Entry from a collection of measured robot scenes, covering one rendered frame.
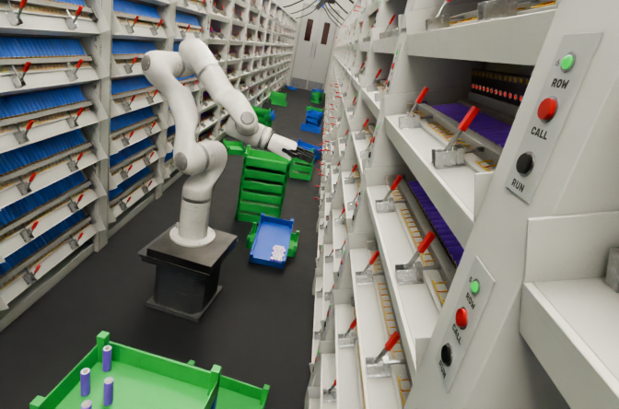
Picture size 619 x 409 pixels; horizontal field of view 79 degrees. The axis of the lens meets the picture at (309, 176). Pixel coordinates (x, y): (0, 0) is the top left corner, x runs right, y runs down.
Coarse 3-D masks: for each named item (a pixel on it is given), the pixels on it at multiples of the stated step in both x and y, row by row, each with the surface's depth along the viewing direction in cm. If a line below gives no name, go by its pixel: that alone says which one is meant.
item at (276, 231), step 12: (264, 216) 228; (264, 228) 228; (276, 228) 229; (288, 228) 230; (264, 240) 222; (276, 240) 223; (288, 240) 218; (252, 252) 206; (264, 252) 216; (264, 264) 211; (276, 264) 209
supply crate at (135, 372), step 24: (96, 360) 88; (120, 360) 90; (144, 360) 89; (168, 360) 87; (72, 384) 81; (96, 384) 84; (120, 384) 85; (144, 384) 86; (168, 384) 87; (192, 384) 88; (216, 384) 85; (48, 408) 75; (72, 408) 78; (96, 408) 79; (120, 408) 80; (144, 408) 81; (168, 408) 82; (192, 408) 83
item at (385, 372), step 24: (360, 240) 104; (360, 264) 97; (360, 288) 88; (384, 288) 85; (360, 312) 80; (384, 312) 78; (360, 336) 73; (384, 336) 72; (384, 360) 64; (384, 384) 63; (408, 384) 62; (384, 408) 58
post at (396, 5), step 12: (384, 0) 148; (396, 0) 148; (384, 12) 149; (396, 12) 149; (384, 24) 151; (396, 24) 151; (372, 48) 154; (372, 60) 156; (384, 60) 155; (372, 72) 157; (384, 72) 157; (360, 84) 166; (360, 96) 160; (360, 108) 162; (348, 144) 168; (348, 156) 169; (336, 192) 175; (312, 288) 197
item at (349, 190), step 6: (342, 162) 170; (348, 162) 170; (354, 162) 170; (342, 168) 171; (348, 168) 171; (342, 174) 168; (348, 174) 167; (342, 180) 170; (348, 186) 153; (354, 186) 152; (348, 192) 147; (354, 192) 146; (348, 198) 141; (354, 198) 140; (348, 216) 126; (348, 222) 113; (348, 228) 114
